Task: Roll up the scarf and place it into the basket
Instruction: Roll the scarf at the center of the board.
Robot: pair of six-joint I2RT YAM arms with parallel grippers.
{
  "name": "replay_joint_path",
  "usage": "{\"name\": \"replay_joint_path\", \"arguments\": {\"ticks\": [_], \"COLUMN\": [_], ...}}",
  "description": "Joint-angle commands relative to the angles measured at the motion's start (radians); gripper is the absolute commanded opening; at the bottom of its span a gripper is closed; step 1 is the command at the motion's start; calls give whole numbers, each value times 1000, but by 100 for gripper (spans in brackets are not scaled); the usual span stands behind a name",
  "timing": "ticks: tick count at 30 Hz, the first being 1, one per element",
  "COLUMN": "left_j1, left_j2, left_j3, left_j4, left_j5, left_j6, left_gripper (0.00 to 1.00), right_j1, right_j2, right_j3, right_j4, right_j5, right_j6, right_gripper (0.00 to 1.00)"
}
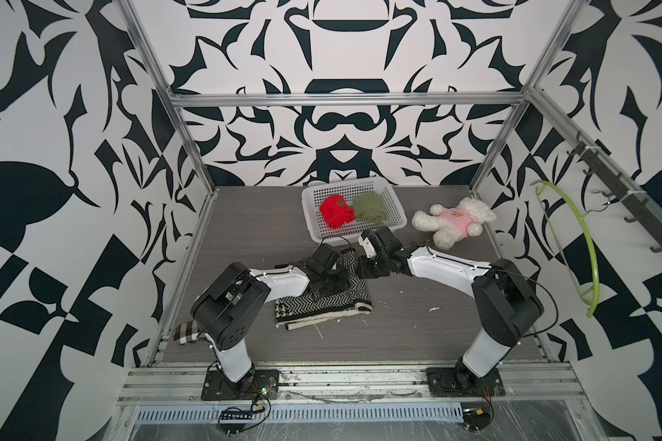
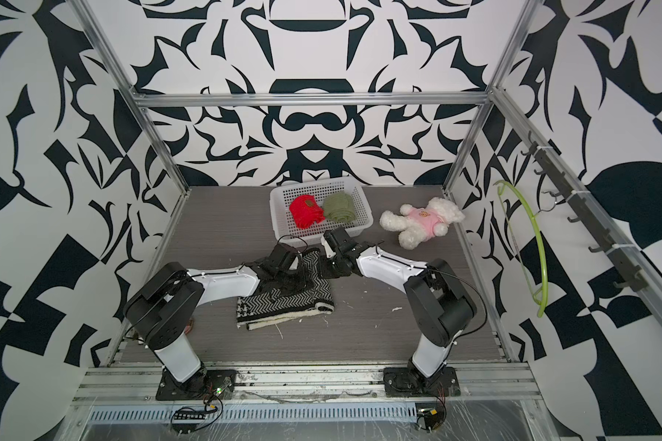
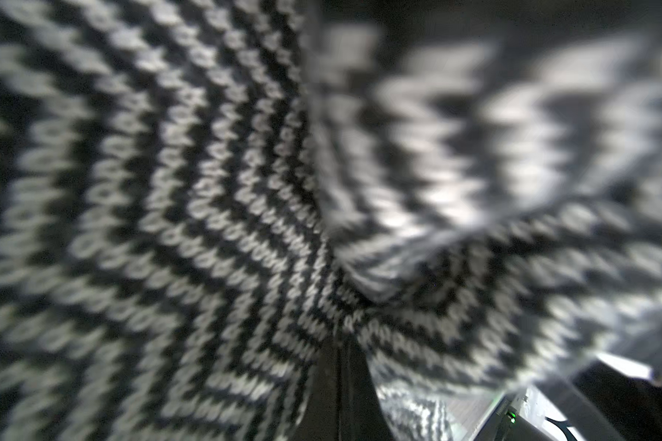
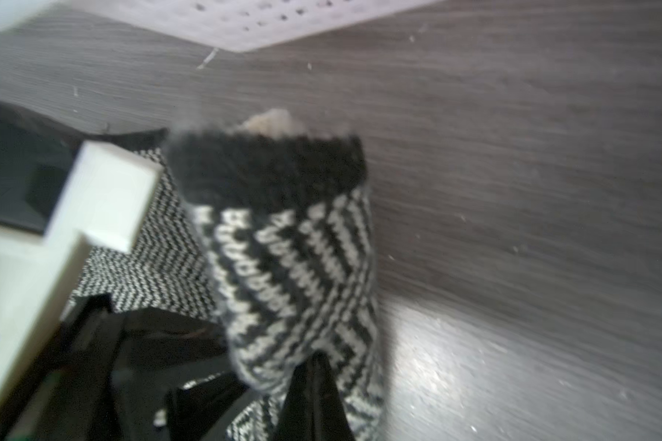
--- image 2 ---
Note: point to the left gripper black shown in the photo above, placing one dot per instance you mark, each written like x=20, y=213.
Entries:
x=303, y=271

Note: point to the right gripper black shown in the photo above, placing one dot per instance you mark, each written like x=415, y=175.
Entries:
x=325, y=272

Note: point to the black white houndstooth scarf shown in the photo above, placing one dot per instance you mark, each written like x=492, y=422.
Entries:
x=270, y=306

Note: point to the green knitted scarf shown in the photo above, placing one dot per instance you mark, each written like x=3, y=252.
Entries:
x=339, y=207

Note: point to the red knitted scarf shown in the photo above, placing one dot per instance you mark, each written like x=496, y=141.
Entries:
x=306, y=212

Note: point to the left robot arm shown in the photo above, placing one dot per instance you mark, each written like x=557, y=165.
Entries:
x=160, y=311

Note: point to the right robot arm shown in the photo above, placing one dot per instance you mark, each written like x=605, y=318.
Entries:
x=438, y=299

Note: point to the white plastic basket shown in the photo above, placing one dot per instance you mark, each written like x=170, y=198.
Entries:
x=283, y=224

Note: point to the white teddy bear pink shirt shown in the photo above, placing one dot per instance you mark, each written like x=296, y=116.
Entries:
x=419, y=225

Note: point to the black connector hub right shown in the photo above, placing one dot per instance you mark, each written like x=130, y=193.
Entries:
x=429, y=419

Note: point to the black connector hub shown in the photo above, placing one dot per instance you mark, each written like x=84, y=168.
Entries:
x=188, y=415
x=429, y=419

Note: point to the black connector hub left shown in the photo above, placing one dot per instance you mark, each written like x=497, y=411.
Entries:
x=188, y=415

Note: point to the green clothes hanger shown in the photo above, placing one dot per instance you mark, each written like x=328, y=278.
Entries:
x=535, y=271

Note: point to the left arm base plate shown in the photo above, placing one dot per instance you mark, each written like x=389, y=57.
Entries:
x=203, y=384

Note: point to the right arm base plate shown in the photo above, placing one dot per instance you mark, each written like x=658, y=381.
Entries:
x=409, y=382

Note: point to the white slotted cable duct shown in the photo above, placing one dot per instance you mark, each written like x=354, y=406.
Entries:
x=402, y=412

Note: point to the grey wall hook rail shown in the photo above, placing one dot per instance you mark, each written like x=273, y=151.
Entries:
x=571, y=191

